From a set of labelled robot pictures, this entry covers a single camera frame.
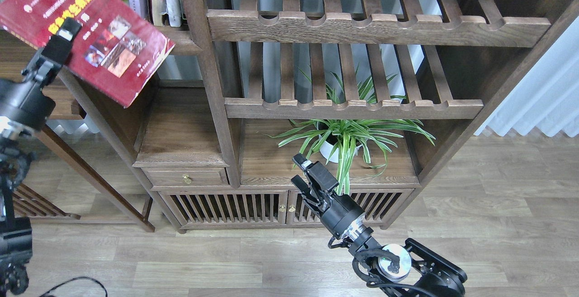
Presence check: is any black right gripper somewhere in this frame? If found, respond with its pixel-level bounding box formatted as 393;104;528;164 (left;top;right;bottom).
291;154;365;241

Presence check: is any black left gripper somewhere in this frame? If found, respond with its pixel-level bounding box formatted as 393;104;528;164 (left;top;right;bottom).
0;18;82;137

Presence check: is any red cover book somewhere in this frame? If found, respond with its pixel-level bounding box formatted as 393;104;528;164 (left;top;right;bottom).
1;0;175;108

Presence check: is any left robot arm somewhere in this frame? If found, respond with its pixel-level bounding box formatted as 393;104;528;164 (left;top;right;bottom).
0;18;81;297

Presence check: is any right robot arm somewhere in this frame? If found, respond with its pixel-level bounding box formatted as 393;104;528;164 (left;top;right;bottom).
291;153;467;297

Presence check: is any white plant pot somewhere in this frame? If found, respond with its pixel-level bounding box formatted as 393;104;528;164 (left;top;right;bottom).
320;136;362;164

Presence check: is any wooden side table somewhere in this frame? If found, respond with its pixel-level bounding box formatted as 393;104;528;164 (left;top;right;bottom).
0;31;157;233

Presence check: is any brass drawer knob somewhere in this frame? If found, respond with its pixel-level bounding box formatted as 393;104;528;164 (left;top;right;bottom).
182;174;192;184

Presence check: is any dark wooden bookshelf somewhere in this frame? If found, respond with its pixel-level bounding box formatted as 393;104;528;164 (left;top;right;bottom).
62;0;578;232

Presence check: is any white curtain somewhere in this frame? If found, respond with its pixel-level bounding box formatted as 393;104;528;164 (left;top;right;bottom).
475;19;579;137

